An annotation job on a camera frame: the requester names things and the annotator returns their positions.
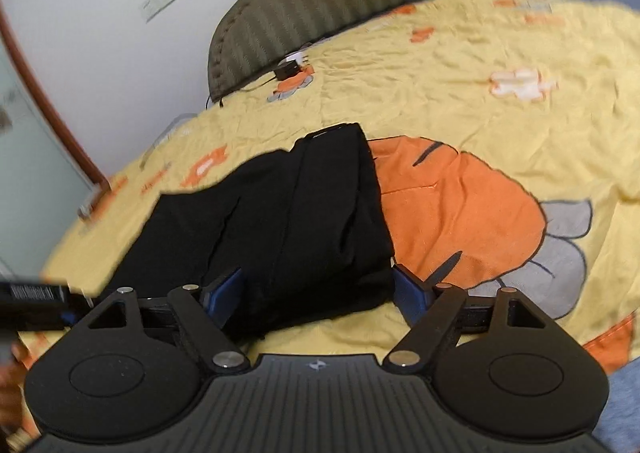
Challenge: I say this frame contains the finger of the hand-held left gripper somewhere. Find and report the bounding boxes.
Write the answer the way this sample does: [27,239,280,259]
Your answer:
[62,290,103,329]

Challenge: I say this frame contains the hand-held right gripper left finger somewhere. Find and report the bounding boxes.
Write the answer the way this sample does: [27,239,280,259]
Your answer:
[87,267,251,375]

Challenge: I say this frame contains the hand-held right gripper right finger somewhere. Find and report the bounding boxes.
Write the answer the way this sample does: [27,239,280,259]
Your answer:
[382,264,556,375]

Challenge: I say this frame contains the black pants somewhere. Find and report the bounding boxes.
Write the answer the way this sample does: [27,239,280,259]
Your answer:
[97,122,396,341]

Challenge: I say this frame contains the pale green door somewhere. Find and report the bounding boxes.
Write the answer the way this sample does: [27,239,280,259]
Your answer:
[0,49,97,276]

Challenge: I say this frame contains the yellow floral blanket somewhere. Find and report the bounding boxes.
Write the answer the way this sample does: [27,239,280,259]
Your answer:
[10,0,640,379]

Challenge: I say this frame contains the black power adapter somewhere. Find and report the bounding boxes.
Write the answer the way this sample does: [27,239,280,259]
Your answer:
[275,60,302,82]

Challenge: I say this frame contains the brown wooden door frame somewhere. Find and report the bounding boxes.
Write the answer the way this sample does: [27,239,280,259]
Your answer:
[0,0,110,190]

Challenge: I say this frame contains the black adapter cable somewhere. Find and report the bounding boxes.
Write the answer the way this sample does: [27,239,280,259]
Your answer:
[204,73,278,110]

